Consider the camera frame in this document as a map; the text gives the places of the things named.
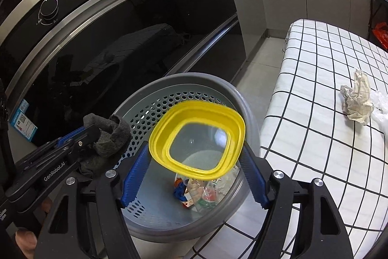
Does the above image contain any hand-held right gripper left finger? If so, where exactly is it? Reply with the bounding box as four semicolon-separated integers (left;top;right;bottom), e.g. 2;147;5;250
36;145;150;259

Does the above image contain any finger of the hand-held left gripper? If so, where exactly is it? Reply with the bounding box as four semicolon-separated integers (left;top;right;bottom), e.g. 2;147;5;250
56;125;100;156

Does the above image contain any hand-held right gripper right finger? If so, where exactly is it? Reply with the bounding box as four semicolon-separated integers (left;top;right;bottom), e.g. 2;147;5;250
241;144;354;259

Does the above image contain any dark grey cloth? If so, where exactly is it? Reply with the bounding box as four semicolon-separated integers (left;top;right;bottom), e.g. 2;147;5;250
79;113;132;179

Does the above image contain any yellow plastic lid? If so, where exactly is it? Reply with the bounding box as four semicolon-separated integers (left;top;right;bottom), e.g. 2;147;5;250
148;100;246;181

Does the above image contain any grey perforated plastic basket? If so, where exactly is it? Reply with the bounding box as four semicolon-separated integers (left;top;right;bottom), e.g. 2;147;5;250
111;72;261;243

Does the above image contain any person's left hand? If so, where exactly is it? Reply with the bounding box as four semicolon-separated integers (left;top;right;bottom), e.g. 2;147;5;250
15;198;53;254

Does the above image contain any white black-checked tablecloth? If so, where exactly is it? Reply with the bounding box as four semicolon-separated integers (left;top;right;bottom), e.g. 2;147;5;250
182;19;388;259

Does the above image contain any blue white oven sticker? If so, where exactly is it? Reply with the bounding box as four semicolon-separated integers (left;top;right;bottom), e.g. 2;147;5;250
9;100;38;144

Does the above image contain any black built-in oven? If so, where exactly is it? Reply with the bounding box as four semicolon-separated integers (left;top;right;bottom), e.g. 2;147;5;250
0;0;247;217

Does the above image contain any crumpled checked paper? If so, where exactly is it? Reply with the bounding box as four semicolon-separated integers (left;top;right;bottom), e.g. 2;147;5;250
340;68;375;126

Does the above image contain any large black oven knob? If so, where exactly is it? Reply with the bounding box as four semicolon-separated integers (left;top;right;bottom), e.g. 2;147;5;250
39;0;59;21

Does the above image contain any clear plastic bag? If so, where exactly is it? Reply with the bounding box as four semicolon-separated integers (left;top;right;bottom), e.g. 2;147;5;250
370;91;388;123

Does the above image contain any red plastic bag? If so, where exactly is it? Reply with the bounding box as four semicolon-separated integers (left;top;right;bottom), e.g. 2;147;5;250
372;22;388;50

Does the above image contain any black metal shelf cart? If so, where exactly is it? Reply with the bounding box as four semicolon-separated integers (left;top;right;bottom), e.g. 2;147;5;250
367;0;388;44

